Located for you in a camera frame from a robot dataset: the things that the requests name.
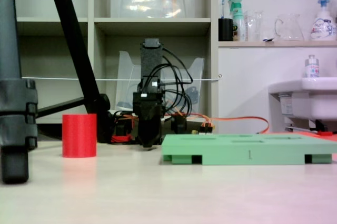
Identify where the green shape sorter board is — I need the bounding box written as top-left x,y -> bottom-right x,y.
161,133 -> 337,166

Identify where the small clear sanitizer bottle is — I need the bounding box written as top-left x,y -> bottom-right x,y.
304,54 -> 321,78

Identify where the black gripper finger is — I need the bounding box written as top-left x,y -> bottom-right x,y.
149,118 -> 163,148
137,118 -> 150,148

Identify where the black tripod brace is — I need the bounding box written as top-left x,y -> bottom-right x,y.
36,97 -> 85,119

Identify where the black cup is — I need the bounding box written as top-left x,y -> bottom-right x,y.
218,18 -> 234,42

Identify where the grey tripod leg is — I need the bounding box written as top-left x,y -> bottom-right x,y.
0,0 -> 38,185

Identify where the orange flat cable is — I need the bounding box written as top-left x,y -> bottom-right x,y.
184,113 -> 270,135

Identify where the white foam soap bottle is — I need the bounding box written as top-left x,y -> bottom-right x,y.
309,0 -> 337,42

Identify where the red base clamp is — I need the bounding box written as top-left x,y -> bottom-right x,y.
111,134 -> 133,144

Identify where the black table clamp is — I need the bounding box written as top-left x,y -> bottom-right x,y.
112,110 -> 134,137

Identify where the white sink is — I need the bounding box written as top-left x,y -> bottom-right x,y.
267,77 -> 337,133

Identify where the beige shelving unit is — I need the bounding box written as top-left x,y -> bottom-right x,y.
12,0 -> 219,136

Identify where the clear plastic cup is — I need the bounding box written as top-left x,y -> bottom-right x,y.
245,10 -> 264,42

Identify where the clear plastic file tray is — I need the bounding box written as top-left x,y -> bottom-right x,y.
115,50 -> 205,112

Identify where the white cord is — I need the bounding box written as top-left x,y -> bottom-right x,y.
21,73 -> 223,83

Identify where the green spray bottle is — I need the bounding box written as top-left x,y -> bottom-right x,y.
227,0 -> 246,42

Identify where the red cylinder block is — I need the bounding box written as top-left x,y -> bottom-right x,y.
62,113 -> 97,158

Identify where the black tripod leg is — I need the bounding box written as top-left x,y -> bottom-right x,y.
44,0 -> 111,144

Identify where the clear glass pitcher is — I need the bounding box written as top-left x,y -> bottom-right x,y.
274,13 -> 305,42

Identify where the black arm wire bundle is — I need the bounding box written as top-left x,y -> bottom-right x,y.
150,47 -> 194,117

